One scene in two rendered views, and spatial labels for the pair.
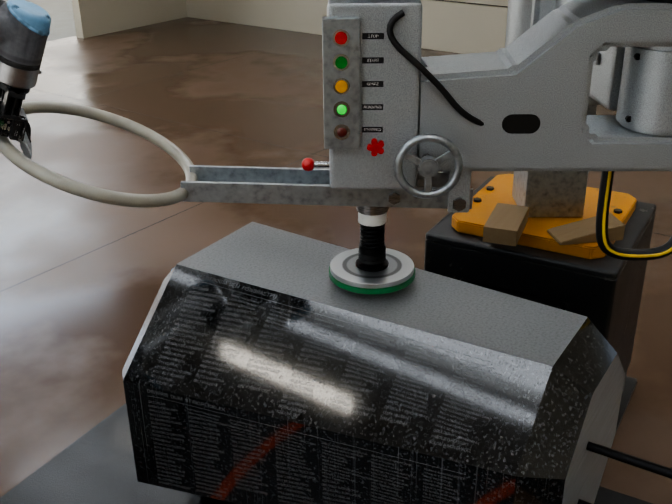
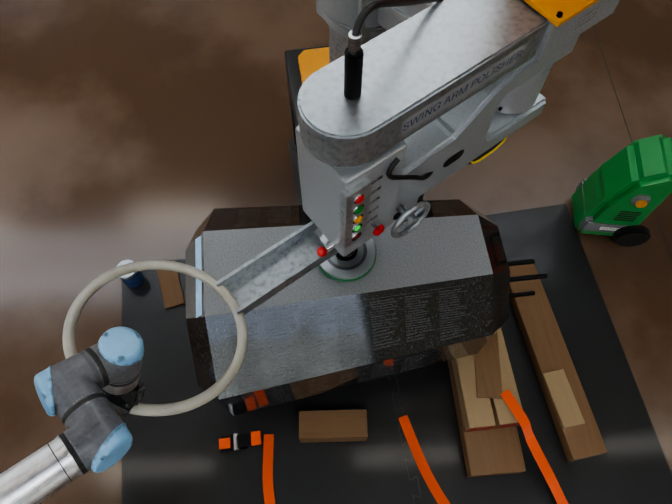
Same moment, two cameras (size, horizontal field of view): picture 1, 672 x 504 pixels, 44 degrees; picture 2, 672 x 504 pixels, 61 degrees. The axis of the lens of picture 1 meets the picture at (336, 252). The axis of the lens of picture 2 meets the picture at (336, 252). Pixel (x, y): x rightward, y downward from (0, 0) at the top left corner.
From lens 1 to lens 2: 160 cm
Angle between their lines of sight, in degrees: 46
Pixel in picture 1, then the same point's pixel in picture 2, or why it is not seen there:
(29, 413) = not seen: hidden behind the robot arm
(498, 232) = not seen: hidden behind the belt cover
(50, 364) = (27, 341)
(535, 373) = (485, 281)
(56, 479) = (142, 424)
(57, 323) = not seen: outside the picture
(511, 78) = (452, 142)
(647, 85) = (518, 92)
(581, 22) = (495, 89)
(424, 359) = (418, 301)
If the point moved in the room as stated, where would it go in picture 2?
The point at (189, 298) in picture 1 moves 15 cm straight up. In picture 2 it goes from (232, 333) to (225, 319)
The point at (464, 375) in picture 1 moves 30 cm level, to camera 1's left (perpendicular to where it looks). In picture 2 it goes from (445, 299) to (383, 350)
